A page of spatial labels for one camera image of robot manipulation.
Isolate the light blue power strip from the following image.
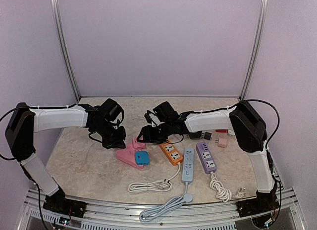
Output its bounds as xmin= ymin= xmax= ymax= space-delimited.
xmin=181 ymin=148 xmax=195 ymax=184

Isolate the left aluminium corner post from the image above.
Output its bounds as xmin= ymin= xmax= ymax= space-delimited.
xmin=50 ymin=0 xmax=81 ymax=102

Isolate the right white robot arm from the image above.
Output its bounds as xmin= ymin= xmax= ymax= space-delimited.
xmin=137 ymin=99 xmax=277 ymax=212

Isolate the dark grey charger plug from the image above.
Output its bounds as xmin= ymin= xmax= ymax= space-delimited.
xmin=202 ymin=132 xmax=212 ymax=140

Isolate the purple power strip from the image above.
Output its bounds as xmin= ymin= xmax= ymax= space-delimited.
xmin=196 ymin=142 xmax=217 ymax=175

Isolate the pale pink charger plug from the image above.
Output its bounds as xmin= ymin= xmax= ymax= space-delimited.
xmin=215 ymin=138 xmax=228 ymax=148

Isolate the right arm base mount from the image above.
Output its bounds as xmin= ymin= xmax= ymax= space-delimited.
xmin=236 ymin=182 xmax=280 ymax=217

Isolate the white charger plug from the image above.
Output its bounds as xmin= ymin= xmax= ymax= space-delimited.
xmin=227 ymin=130 xmax=235 ymax=136

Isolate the aluminium front rail frame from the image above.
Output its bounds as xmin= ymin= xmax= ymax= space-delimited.
xmin=15 ymin=187 xmax=307 ymax=230

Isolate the blue charger plug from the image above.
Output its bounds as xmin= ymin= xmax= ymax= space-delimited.
xmin=135 ymin=151 xmax=150 ymax=166

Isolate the red cube socket adapter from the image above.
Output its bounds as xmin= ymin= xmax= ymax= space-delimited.
xmin=215 ymin=129 xmax=228 ymax=133

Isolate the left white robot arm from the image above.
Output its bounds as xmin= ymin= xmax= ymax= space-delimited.
xmin=5 ymin=98 xmax=126 ymax=213

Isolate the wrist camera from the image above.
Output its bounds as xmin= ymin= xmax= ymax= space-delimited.
xmin=144 ymin=101 xmax=179 ymax=127
xmin=100 ymin=98 xmax=124 ymax=125

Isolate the right aluminium corner post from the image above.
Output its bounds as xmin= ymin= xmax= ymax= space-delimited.
xmin=239 ymin=0 xmax=268 ymax=100

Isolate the dark green cube adapter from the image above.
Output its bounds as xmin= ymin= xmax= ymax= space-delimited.
xmin=187 ymin=131 xmax=202 ymax=140

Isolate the aluminium corner post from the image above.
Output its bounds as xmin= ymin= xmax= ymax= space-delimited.
xmin=50 ymin=0 xmax=81 ymax=102
xmin=239 ymin=0 xmax=268 ymax=100

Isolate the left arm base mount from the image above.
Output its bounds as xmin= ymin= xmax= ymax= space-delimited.
xmin=43 ymin=187 xmax=87 ymax=218

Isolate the pink triangular power socket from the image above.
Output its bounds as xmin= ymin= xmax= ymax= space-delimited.
xmin=115 ymin=144 xmax=144 ymax=170

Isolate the white cable of orange strip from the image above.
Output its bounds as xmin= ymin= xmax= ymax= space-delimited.
xmin=127 ymin=163 xmax=183 ymax=194

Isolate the white cable of purple strip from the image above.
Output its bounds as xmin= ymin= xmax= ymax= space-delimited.
xmin=209 ymin=172 xmax=247 ymax=203

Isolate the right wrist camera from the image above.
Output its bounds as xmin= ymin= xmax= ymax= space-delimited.
xmin=144 ymin=101 xmax=179 ymax=127

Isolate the light blue cable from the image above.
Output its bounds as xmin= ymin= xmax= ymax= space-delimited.
xmin=138 ymin=182 xmax=194 ymax=222

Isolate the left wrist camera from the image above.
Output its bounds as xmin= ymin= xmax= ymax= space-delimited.
xmin=100 ymin=98 xmax=124 ymax=125

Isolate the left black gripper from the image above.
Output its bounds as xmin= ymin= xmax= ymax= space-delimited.
xmin=93 ymin=121 xmax=126 ymax=149

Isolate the orange power strip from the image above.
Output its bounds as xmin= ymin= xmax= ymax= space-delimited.
xmin=158 ymin=139 xmax=183 ymax=166

